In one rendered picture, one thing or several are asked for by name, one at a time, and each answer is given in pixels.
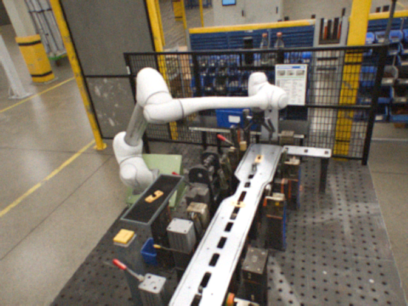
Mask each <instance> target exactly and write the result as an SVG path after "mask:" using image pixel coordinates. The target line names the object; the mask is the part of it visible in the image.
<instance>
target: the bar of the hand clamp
mask: <svg viewBox="0 0 408 306"><path fill-rule="evenodd" d="M228 129H229V130H231V135H232V138H233V143H234V148H238V147H239V150H240V146H239V141H238V138H237V133H236V130H237V131H238V130H239V126H236V127H235V125H232V126H231V127H230V128H228Z"/></svg>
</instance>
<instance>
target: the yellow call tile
mask: <svg viewBox="0 0 408 306"><path fill-rule="evenodd" d="M133 235H134V232H133V231H128V230H124V229H122V230H121V231H120V232H119V233H118V234H117V236H116V237H115V238H114V242H120V243H125V244H127V243H128V241H129V240H130V239H131V237H132V236H133Z"/></svg>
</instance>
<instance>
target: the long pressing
mask: <svg viewBox="0 0 408 306"><path fill-rule="evenodd" d="M282 150H283V147H282V146H276V145H268V144H254V143H252V144H250V145H249V147H248V149H247V150H246V153H245V155H244V156H243V158H242V160H241V162H240V164H239V166H238V167H237V169H236V171H235V173H234V176H235V178H236V179H238V181H239V182H240V185H239V187H238V189H237V191H236V193H235V194H234V195H233V196H232V197H228V198H227V199H224V200H222V202H221V204H220V206H219V207H218V209H217V211H216V213H215V215H214V217H213V219H212V221H211V223H210V224H209V227H208V229H207V230H206V233H205V235H204V236H203V238H202V240H201V242H200V244H199V246H198V248H197V250H196V252H195V253H194V255H193V257H192V259H191V261H190V263H189V265H188V267H187V269H186V271H185V273H184V275H183V277H182V279H181V281H180V283H179V285H178V287H177V288H176V290H175V292H174V294H173V296H172V298H171V300H170V302H169V304H168V306H190V305H191V302H192V300H193V299H194V296H195V295H196V294H198V295H202V299H201V301H200V303H199V306H222V304H223V302H224V299H225V296H226V293H227V291H228V287H229V285H230V282H231V279H232V276H233V274H234V270H235V269H236V265H237V262H238V260H239V257H240V254H241V252H242V248H243V246H244V243H245V240H246V238H247V235H248V232H249V230H250V226H251V224H252V221H253V219H254V215H255V213H256V210H257V207H258V205H259V202H260V199H261V197H262V194H263V191H264V188H265V187H266V186H267V184H269V183H270V182H271V181H272V180H273V177H274V173H275V171H276V168H277V165H278V163H279V159H280V157H281V154H282ZM258 155H263V159H262V161H261V162H260V163H259V162H255V160H256V158H257V156H258ZM253 162H255V163H256V164H257V170H256V171H252V167H251V165H252V163H253ZM249 175H254V178H253V179H249V178H248V177H249ZM246 183H251V184H250V187H249V188H244V186H245V184H246ZM242 191H246V192H247V194H246V196H245V198H244V201H243V202H245V203H247V206H246V208H243V207H240V210H239V212H238V215H237V217H236V219H235V220H230V217H231V215H232V212H233V210H234V208H235V207H238V206H231V205H230V204H231V201H232V200H233V201H238V199H239V197H240V195H241V193H242ZM240 221H242V222H240ZM228 222H233V227H232V228H231V231H230V232H229V233H227V232H224V230H225V227H226V225H227V223H228ZM221 237H226V238H227V240H226V242H225V245H224V247H223V248H222V249H220V248H217V245H218V243H219V240H220V238H221ZM207 248H209V249H207ZM213 254H219V255H220V256H219V259H218V261H217V263H216V265H215V267H210V266H209V263H210V261H211V258H212V256H213ZM205 273H211V278H210V280H209V282H208V284H207V287H206V288H203V293H202V294H200V293H198V290H197V287H198V286H199V285H200V283H201V281H202V278H203V276H204V274H205ZM189 287H190V288H189ZM211 293H212V294H213V295H211Z"/></svg>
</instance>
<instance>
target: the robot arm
mask: <svg viewBox="0 0 408 306"><path fill-rule="evenodd" d="M248 95H249V97H203V98H188V99H175V100H173V99H172V98H171V96H170V94H169V90H168V88H167V85H166V83H165V81H164V79H163V78H162V76H161V75H160V74H159V73H158V72H157V71H156V70H154V69H151V68H145V69H143V70H141V71H140V72H139V73H138V75H137V96H136V97H137V103H136V106H135V109H134V112H133V114H132V117H131V120H130V122H129V126H128V127H127V131H126V132H121V133H119V134H118V135H116V136H115V138H114V142H113V147H114V152H115V156H116V158H117V161H118V164H119V165H120V178H121V181H122V182H123V183H124V184H125V185H126V186H128V187H130V188H132V189H133V190H132V194H133V195H137V194H140V195H142V194H143V193H144V192H145V190H146V189H147V188H148V187H149V186H150V184H151V183H152V182H153V181H154V180H155V179H156V178H157V177H158V173H159V169H157V168H155V169H148V168H147V166H146V164H145V163H144V161H143V158H142V156H141V151H142V145H143V142H142V139H141V138H142V136H143V133H144V131H145V129H146V126H147V125H148V122H150V123H156V124H160V123H169V122H172V121H176V120H179V119H181V118H184V117H186V116H188V115H190V114H193V113H194V112H197V111H200V110H204V109H228V108H250V109H251V115H252V117H249V116H247V118H246V122H245V124H244V126H243V128H242V131H244V132H245V136H246V142H248V141H249V128H250V127H251V126H252V125H253V124H258V125H262V126H264V127H265V129H266V130H267V131H268V132H269V144H270V143H271V138H272V137H273V133H275V131H276V130H275V128H274V126H273V124H272V122H271V120H270V117H268V118H265V109H275V110H279V109H283V108H284V107H285V106H286V105H287V104H288V95H287V93H286V91H284V90H283V89H281V88H280V87H277V86H274V85H270V84H269V83H268V82H267V78H266V76H265V74H264V73H259V72H257V73H254V74H252V75H250V78H249V83H248ZM250 119H251V120H252V123H251V124H250V125H249V126H248V127H247V128H246V129H245V127H246V125H247V123H248V121H249V120H250ZM265 120H266V121H267V122H268V124H269V126H270V127H269V126H268V125H267V124H266V122H265ZM270 128H271V129H270Z"/></svg>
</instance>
